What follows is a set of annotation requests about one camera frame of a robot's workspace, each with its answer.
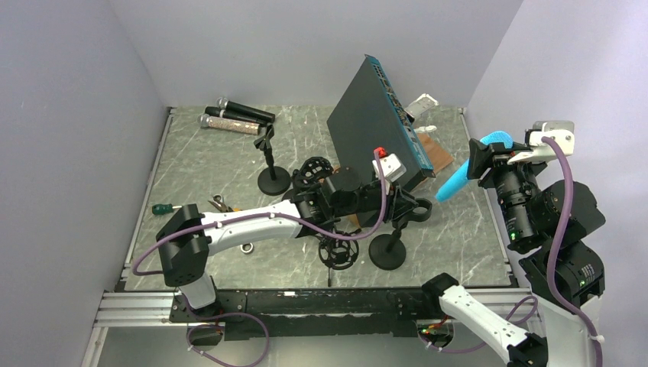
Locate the tripod shock mount stand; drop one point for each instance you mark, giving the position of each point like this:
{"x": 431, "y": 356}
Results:
{"x": 336, "y": 254}

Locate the blue microphone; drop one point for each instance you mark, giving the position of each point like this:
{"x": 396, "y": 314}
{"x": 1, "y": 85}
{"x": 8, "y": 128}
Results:
{"x": 460, "y": 179}

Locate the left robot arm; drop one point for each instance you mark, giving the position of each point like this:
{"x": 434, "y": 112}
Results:
{"x": 190, "y": 237}

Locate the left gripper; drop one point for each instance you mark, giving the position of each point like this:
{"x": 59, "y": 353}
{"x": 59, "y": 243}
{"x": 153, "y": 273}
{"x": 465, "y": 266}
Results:
{"x": 402, "y": 199}

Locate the round base shock mount stand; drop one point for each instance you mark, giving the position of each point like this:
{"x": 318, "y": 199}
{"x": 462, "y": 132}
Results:
{"x": 312, "y": 171}

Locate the silver ratchet wrench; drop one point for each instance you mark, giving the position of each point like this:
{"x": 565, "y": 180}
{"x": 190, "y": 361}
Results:
{"x": 247, "y": 248}

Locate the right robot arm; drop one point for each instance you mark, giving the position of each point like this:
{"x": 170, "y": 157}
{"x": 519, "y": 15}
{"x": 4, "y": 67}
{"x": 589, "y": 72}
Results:
{"x": 547, "y": 214}

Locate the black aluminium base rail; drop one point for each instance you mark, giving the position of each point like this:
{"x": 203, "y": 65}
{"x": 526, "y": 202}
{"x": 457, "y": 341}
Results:
{"x": 285, "y": 312}

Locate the white plastic bracket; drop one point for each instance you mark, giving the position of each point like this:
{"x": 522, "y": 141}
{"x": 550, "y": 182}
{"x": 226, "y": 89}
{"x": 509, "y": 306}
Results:
{"x": 417, "y": 107}

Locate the yellow handled pliers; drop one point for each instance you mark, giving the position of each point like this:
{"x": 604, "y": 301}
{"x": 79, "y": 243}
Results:
{"x": 218, "y": 202}

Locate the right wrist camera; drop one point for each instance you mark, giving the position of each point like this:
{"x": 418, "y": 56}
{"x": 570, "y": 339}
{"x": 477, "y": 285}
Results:
{"x": 537, "y": 151}

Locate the round base clip stand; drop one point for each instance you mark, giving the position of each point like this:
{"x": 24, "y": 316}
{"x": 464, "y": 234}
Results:
{"x": 273, "y": 180}

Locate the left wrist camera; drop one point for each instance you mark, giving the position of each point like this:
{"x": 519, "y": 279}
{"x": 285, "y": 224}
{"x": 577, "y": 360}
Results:
{"x": 388, "y": 166}

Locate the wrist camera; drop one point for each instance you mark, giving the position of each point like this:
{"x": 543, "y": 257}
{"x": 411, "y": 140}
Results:
{"x": 388, "y": 166}
{"x": 537, "y": 151}

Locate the black network switch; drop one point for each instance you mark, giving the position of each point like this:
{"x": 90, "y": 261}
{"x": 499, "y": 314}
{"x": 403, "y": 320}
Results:
{"x": 369, "y": 115}

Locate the green screwdriver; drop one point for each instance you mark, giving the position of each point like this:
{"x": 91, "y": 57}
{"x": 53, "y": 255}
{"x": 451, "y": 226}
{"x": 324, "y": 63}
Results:
{"x": 163, "y": 209}

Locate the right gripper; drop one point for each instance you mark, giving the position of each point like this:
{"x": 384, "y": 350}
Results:
{"x": 481, "y": 155}

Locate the black silver-mesh microphone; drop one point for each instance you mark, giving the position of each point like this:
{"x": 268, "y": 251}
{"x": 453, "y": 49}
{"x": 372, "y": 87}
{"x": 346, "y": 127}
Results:
{"x": 234, "y": 110}

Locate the brown wooden board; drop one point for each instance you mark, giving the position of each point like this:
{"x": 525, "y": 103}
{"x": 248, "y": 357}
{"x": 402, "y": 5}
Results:
{"x": 439, "y": 158}

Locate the blue mic clip stand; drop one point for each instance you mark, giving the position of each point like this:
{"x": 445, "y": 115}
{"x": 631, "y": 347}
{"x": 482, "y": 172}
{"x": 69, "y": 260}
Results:
{"x": 388, "y": 252}

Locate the black foam-head microphone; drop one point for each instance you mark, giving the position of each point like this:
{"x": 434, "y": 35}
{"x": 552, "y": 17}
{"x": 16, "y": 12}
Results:
{"x": 214, "y": 111}

